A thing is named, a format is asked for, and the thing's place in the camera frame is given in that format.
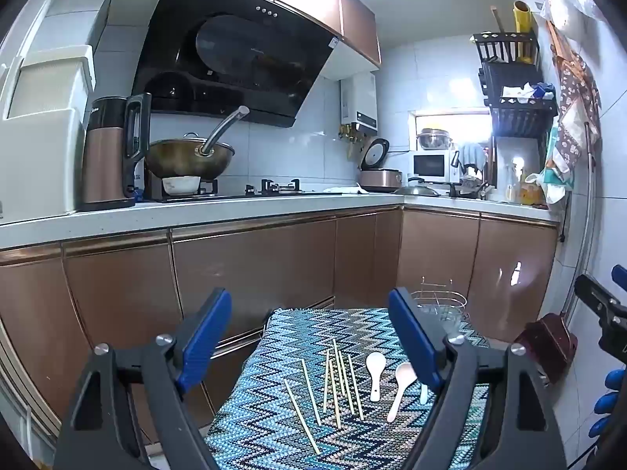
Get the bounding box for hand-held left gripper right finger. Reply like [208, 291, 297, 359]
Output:
[388, 287, 569, 470]

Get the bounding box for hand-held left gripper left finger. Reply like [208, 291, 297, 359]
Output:
[53, 288, 233, 470]

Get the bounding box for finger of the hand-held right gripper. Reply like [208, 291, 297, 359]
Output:
[574, 264, 627, 368]

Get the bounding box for metal wire utensil holder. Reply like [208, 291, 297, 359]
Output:
[410, 277, 472, 340]

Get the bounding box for white ceramic spoon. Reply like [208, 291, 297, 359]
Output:
[366, 352, 386, 403]

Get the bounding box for row of wooden chopsticks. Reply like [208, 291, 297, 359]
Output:
[283, 338, 365, 455]

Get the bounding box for person's right hand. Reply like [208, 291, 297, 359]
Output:
[588, 368, 627, 440]

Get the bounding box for red dustpan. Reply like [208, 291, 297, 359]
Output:
[514, 313, 579, 385]

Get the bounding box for blue zigzag woven mat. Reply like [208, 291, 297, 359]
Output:
[203, 307, 491, 470]

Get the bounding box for copper lower cabinets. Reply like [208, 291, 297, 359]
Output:
[0, 204, 560, 444]

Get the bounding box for copper cabinets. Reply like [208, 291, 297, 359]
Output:
[0, 204, 560, 444]
[176, 0, 382, 67]

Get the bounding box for steel pipe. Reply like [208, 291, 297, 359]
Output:
[558, 121, 597, 315]

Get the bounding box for steel pan lid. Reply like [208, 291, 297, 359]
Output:
[393, 179, 442, 197]

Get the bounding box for white green plastic bag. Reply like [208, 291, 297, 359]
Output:
[526, 127, 577, 204]

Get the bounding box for white bowl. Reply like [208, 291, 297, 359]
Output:
[161, 175, 202, 196]

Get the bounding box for black gas stove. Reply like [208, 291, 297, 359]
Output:
[147, 177, 344, 202]

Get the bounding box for clear glass bottle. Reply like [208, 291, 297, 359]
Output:
[506, 161, 523, 203]

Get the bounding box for copper rice cooker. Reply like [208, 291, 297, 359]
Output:
[359, 137, 404, 193]

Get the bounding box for white microwave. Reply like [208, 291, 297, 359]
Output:
[412, 151, 454, 183]

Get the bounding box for grey blue towel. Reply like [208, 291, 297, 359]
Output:
[457, 141, 487, 177]

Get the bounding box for steel pot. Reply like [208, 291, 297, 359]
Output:
[416, 128, 454, 150]

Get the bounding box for copper black kettle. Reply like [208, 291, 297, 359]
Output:
[81, 93, 152, 212]

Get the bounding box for black shelf rack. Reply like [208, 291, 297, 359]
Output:
[471, 29, 560, 191]

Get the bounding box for window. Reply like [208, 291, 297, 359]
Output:
[408, 111, 493, 154]

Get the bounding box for brown patterned apron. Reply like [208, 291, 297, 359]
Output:
[545, 20, 603, 173]

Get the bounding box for white water heater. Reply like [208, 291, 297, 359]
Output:
[340, 72, 378, 134]

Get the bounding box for white countertop appliance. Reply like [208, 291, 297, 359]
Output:
[0, 44, 96, 227]

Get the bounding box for black range hood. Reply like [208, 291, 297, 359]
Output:
[131, 0, 344, 128]

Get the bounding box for yellow roll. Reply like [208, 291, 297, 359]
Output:
[512, 1, 535, 65]

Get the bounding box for copper upper cabinets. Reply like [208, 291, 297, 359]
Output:
[176, 0, 382, 67]

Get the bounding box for grey white box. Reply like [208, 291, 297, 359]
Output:
[29, 0, 114, 56]

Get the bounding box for steel wok with handle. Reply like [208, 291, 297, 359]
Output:
[145, 106, 250, 181]

